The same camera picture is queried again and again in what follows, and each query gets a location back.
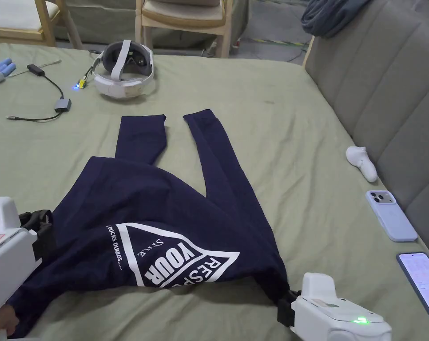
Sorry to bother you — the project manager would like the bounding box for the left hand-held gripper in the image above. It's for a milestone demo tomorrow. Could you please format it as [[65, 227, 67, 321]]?
[[0, 196, 56, 341]]

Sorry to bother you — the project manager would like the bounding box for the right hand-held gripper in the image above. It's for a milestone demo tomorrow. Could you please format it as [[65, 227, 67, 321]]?
[[276, 272, 393, 341]]

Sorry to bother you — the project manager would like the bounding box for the dark blue printed shirt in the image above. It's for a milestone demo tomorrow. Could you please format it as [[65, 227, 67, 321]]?
[[5, 109, 290, 339]]

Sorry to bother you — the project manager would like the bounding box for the person's left hand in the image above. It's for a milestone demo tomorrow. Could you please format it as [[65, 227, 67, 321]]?
[[0, 303, 20, 339]]

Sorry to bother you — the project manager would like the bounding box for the light blue phone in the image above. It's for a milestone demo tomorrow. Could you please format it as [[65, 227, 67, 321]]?
[[365, 190, 419, 243]]

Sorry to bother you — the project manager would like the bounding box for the dark phone with lit screen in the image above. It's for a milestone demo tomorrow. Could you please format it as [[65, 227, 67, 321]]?
[[395, 252, 429, 330]]

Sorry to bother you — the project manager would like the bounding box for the white hand controller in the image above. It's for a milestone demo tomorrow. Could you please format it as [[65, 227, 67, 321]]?
[[345, 145, 379, 184]]

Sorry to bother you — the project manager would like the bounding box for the bed with pale green sheet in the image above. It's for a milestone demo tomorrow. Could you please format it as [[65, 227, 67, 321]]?
[[0, 42, 429, 341]]

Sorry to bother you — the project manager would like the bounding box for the white headset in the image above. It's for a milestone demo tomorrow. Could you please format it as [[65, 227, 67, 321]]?
[[93, 40, 156, 101]]

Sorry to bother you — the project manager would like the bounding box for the wooden chair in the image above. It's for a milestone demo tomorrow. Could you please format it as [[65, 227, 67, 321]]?
[[0, 0, 84, 50], [135, 0, 234, 59]]

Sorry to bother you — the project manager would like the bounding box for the grey padded headboard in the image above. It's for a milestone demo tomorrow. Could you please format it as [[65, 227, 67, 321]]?
[[302, 0, 429, 285]]

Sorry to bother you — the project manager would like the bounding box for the dark grey cloth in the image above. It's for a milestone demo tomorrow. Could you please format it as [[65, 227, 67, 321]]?
[[301, 0, 371, 39]]

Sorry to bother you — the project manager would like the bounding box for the black cable adapter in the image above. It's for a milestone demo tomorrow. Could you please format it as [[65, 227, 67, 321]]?
[[6, 63, 74, 122]]

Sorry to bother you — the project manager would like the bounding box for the small lit dongle with cable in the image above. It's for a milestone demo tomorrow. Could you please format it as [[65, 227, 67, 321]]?
[[71, 53, 102, 91]]

